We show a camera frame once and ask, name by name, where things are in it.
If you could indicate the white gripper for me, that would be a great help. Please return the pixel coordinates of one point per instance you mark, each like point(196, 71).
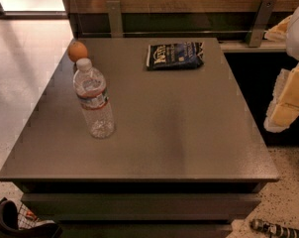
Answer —
point(298, 34)

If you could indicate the clear plastic water bottle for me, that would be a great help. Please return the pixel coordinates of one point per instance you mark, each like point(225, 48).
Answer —
point(90, 87)

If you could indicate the dark blue chip bag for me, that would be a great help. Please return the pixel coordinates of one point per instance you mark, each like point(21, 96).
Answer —
point(185, 55)

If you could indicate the grey table with drawers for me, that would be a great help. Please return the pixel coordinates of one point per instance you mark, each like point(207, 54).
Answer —
point(185, 161)

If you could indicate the black striped cylinder on floor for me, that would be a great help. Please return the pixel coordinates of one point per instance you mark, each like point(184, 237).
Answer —
point(274, 229)

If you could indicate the orange fruit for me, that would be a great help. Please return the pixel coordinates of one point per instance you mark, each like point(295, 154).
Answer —
point(76, 51)

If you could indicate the black basket on floor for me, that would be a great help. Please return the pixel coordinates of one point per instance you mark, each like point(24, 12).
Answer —
point(9, 227)

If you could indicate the right metal bracket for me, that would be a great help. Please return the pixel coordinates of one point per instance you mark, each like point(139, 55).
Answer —
point(262, 16)

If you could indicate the metal bracket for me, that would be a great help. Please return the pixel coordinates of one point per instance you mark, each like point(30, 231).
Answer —
point(262, 16)
point(115, 18)

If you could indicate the wooden wall panel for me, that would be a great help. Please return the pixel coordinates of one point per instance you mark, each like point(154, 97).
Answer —
point(226, 18)

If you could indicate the left metal bracket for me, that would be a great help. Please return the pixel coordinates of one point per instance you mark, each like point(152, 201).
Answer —
point(115, 18)

